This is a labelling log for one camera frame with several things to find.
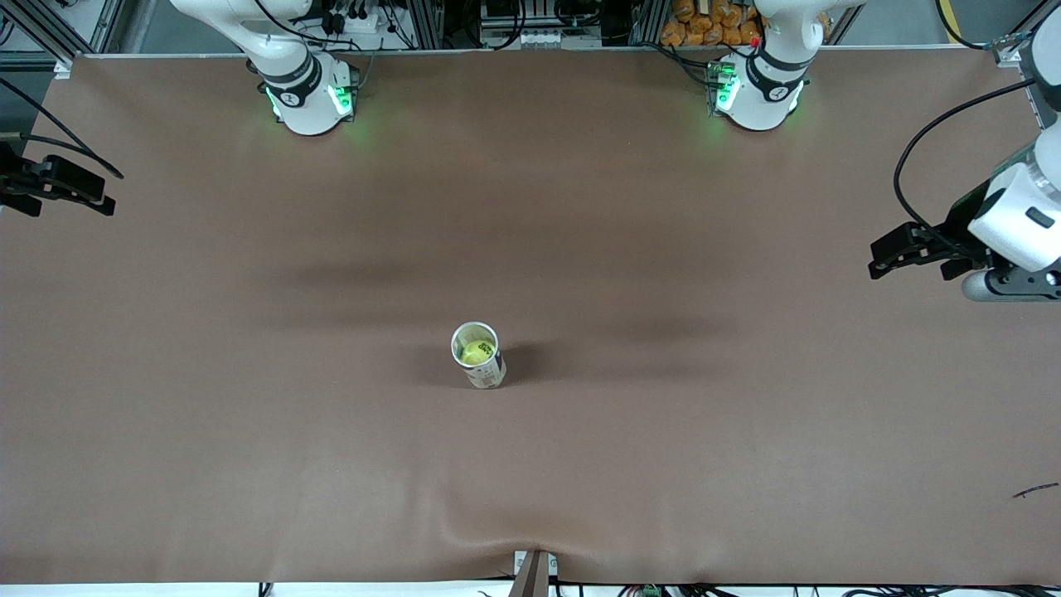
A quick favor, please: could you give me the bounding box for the white blue tennis ball can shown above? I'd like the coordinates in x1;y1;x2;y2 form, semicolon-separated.
450;321;507;390

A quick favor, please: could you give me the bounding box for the orange packaged goods pile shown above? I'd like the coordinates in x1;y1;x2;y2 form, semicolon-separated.
661;0;830;46

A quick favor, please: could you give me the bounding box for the white power strip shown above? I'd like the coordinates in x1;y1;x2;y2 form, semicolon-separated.
300;4;392;42

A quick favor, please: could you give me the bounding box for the white terminal block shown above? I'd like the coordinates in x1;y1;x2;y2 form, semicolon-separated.
514;29;602;49

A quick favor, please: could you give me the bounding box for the brown table mat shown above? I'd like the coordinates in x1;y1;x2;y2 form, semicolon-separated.
0;46;1061;585

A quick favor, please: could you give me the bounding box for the grey table edge clamp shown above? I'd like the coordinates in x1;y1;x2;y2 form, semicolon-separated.
507;550;559;597

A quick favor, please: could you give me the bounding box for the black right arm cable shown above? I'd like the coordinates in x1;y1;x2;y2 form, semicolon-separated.
0;76;125;179

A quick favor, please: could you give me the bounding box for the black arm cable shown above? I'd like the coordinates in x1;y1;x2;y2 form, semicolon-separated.
894;79;1039;266
0;76;125;179

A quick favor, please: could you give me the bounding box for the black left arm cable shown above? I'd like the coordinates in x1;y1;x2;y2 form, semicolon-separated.
894;79;1039;266

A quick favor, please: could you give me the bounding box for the silver aluminium frame strut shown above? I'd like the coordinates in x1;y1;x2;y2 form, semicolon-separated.
0;0;125;80
991;0;1061;67

